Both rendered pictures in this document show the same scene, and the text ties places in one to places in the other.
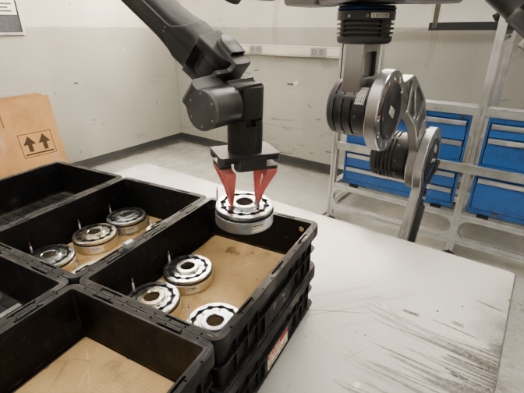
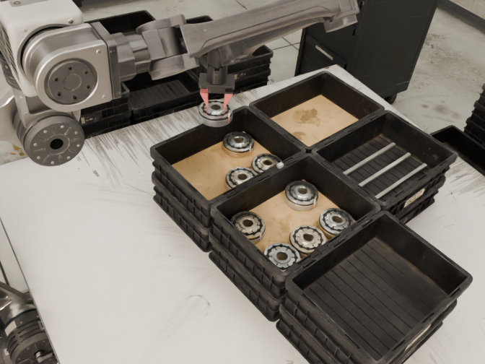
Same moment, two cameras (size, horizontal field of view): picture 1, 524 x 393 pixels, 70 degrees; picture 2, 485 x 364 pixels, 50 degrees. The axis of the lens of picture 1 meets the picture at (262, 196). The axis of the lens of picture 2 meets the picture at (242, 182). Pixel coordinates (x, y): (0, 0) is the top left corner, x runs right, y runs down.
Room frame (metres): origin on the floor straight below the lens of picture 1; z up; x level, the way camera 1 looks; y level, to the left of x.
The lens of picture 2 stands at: (1.78, 0.50, 1.98)
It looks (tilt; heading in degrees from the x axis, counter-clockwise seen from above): 44 degrees down; 197
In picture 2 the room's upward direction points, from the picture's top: 7 degrees clockwise
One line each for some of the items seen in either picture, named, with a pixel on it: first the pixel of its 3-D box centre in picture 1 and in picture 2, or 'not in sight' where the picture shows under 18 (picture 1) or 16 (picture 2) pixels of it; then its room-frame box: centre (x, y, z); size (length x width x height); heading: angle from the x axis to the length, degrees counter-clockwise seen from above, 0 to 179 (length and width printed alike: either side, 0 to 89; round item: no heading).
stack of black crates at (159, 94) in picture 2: not in sight; (158, 111); (-0.16, -0.59, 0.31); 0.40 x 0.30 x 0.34; 144
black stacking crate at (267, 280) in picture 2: (110, 238); (294, 222); (0.77, 0.36, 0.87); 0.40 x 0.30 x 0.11; 152
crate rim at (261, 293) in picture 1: (213, 253); (229, 152); (0.63, 0.10, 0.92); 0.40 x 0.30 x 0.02; 152
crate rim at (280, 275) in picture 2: (107, 219); (296, 209); (0.77, 0.36, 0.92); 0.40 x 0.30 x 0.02; 152
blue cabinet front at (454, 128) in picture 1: (398, 153); not in sight; (2.27, -0.86, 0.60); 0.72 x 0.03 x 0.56; 54
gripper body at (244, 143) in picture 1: (245, 138); (216, 74); (0.60, 0.03, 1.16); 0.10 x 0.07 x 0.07; 113
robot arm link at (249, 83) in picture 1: (242, 101); (219, 53); (0.59, 0.03, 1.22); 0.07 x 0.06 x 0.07; 144
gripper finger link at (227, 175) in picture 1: (238, 179); (220, 94); (0.59, 0.04, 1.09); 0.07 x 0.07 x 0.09; 23
